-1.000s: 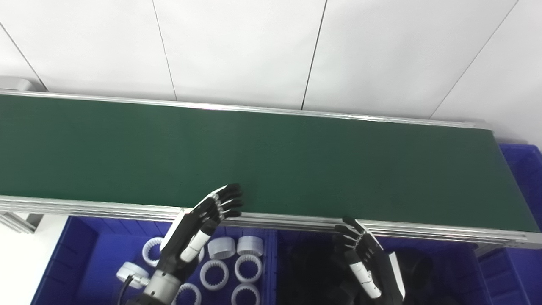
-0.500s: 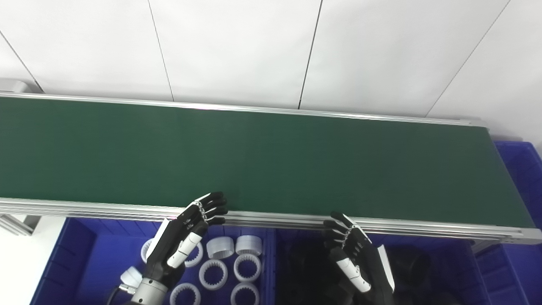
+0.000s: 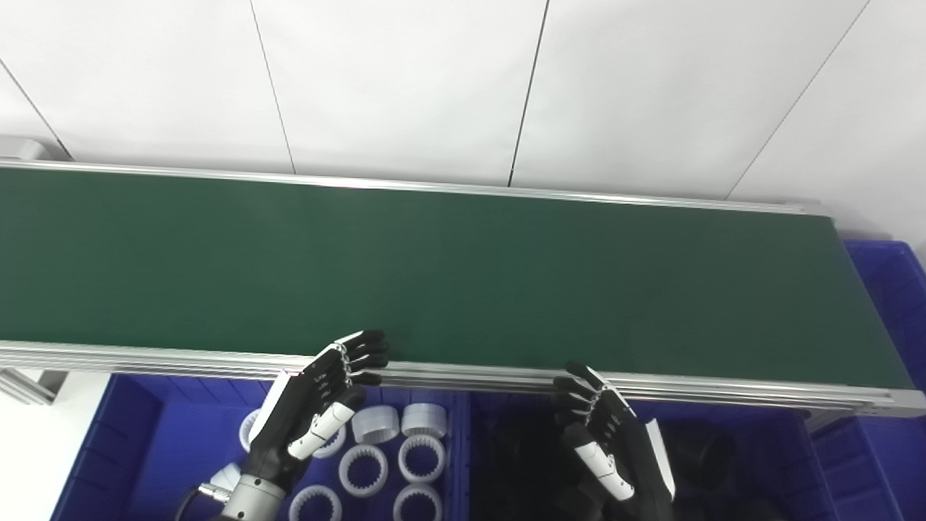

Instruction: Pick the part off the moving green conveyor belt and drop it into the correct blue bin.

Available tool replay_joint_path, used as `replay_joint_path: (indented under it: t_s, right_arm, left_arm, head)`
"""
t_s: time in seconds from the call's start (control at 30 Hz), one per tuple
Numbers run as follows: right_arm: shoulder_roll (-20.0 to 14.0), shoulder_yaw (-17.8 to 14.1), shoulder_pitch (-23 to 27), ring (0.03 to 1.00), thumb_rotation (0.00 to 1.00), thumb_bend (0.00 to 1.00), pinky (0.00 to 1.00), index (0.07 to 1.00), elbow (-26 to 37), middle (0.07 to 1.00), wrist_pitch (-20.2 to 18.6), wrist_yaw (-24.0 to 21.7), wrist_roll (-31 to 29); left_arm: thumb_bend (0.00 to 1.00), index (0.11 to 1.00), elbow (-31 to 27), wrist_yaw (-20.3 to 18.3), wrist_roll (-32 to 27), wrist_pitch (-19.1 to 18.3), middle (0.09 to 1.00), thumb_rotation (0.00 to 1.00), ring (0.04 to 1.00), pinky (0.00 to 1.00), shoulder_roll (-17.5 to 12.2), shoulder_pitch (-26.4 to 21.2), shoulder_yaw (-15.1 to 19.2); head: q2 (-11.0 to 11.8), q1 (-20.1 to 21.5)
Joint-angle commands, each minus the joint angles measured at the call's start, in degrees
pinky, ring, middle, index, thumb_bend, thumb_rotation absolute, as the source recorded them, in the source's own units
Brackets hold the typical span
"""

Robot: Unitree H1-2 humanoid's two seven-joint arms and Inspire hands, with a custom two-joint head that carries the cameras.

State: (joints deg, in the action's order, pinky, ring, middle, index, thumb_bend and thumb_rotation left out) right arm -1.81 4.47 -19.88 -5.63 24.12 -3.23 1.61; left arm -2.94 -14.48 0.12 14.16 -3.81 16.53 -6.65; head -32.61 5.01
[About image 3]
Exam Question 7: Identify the aluminium conveyor leg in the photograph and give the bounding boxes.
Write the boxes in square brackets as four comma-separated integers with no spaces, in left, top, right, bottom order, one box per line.
[799,409,847,435]
[0,369,69,406]

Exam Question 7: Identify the blue plastic bin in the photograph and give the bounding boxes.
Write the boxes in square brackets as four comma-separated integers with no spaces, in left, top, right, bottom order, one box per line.
[51,373,471,521]
[459,391,840,521]
[810,239,926,521]

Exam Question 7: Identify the white and black right hand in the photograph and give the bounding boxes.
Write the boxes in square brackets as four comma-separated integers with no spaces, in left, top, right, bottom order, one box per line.
[551,362,677,521]

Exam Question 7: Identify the green conveyor belt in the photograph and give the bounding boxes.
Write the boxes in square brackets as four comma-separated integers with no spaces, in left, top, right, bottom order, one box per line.
[0,159,926,419]
[0,168,914,389]

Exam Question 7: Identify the black wrist cable with plug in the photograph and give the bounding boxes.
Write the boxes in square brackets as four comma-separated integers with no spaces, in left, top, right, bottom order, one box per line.
[174,483,234,521]

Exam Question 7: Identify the grey conveyor end box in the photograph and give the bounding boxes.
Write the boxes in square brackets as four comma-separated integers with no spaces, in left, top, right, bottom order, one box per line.
[0,136,48,161]

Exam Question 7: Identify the black plastic cylinder part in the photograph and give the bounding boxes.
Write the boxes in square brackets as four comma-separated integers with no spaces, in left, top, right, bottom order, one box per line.
[669,423,739,489]

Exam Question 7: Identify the white and black left hand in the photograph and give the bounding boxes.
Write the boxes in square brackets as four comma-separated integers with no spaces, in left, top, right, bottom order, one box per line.
[245,329,391,487]

